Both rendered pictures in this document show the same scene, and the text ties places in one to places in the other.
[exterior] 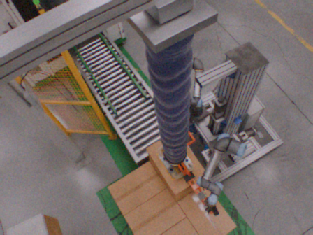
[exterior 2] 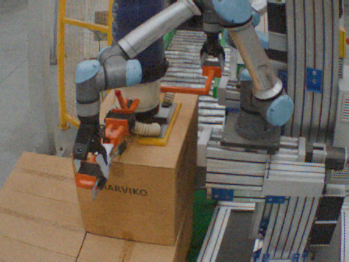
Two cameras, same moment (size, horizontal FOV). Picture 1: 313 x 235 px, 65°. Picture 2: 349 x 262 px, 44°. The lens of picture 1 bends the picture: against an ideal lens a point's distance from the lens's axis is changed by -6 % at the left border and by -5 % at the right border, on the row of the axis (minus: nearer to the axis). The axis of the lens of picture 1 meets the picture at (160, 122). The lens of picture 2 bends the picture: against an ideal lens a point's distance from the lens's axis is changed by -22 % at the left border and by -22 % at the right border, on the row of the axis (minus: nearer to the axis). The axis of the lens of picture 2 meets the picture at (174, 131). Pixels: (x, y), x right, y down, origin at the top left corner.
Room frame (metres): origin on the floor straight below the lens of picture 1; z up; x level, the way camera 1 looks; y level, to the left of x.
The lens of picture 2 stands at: (-0.62, -1.22, 1.92)
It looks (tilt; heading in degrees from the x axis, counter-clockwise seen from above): 29 degrees down; 33
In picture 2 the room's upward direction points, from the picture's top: straight up
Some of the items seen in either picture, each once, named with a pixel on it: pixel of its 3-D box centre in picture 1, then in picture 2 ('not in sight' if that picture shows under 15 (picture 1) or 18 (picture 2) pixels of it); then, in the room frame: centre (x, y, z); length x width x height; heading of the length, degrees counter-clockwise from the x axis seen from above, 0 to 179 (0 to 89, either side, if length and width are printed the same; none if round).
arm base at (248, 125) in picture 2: not in sight; (254, 116); (0.90, -0.58, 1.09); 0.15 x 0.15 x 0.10
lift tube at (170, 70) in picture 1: (171, 94); not in sight; (0.87, -0.10, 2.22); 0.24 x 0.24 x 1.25
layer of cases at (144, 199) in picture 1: (170, 209); (75, 256); (0.47, 0.06, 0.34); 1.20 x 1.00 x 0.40; 24
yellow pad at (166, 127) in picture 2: (183, 155); (161, 118); (0.91, -0.18, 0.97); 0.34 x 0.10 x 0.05; 22
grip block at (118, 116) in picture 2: (188, 177); (119, 122); (0.64, -0.19, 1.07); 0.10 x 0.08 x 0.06; 112
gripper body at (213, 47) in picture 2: not in sight; (212, 43); (1.22, -0.23, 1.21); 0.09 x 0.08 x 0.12; 22
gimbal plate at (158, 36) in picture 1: (166, 12); not in sight; (0.87, -0.10, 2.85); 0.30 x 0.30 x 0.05; 24
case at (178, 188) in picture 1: (176, 166); (139, 165); (0.87, -0.09, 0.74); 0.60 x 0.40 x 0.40; 22
